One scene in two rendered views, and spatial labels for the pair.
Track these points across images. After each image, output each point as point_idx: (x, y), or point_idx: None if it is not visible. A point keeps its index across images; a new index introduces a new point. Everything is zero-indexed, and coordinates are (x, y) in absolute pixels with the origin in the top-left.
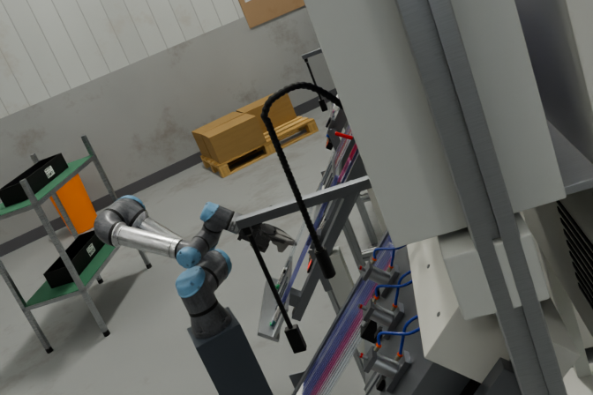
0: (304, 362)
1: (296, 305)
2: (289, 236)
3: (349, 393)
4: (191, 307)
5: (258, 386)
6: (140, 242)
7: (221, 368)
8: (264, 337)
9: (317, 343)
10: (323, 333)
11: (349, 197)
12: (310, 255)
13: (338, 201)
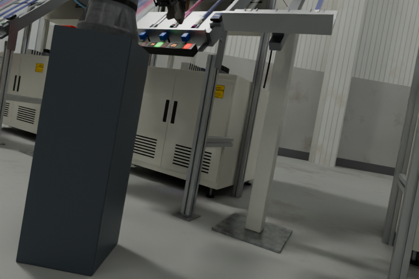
0: (25, 197)
1: (284, 34)
2: None
3: (128, 209)
4: None
5: (130, 149)
6: None
7: (130, 93)
8: (332, 21)
9: (20, 185)
10: (18, 180)
11: None
12: (222, 27)
13: (234, 7)
